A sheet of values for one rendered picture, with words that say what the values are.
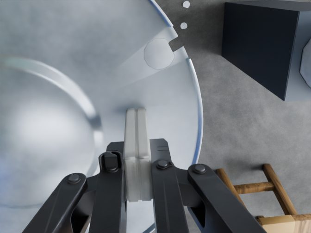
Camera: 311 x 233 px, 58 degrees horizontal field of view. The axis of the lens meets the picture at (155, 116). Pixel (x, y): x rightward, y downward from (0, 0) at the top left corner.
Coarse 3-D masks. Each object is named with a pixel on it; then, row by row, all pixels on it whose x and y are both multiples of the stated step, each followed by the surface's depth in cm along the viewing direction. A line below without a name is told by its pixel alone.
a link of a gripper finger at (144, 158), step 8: (144, 112) 20; (144, 120) 19; (144, 128) 18; (144, 136) 17; (144, 144) 16; (144, 152) 15; (144, 160) 15; (144, 168) 15; (144, 176) 15; (144, 184) 15; (144, 192) 16; (144, 200) 16
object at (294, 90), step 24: (264, 0) 93; (240, 24) 80; (264, 24) 66; (288, 24) 56; (240, 48) 82; (264, 48) 66; (288, 48) 56; (264, 72) 67; (288, 72) 57; (288, 96) 59
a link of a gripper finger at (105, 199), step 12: (108, 156) 14; (120, 156) 14; (108, 168) 14; (120, 168) 14; (108, 180) 14; (120, 180) 13; (96, 192) 13; (108, 192) 13; (120, 192) 13; (96, 204) 12; (108, 204) 12; (120, 204) 12; (96, 216) 11; (108, 216) 11; (120, 216) 11; (96, 228) 11; (108, 228) 11; (120, 228) 11
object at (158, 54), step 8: (152, 40) 20; (160, 40) 20; (152, 48) 20; (160, 48) 20; (168, 48) 20; (144, 56) 20; (152, 56) 20; (160, 56) 20; (168, 56) 20; (152, 64) 20; (160, 64) 20; (168, 64) 20
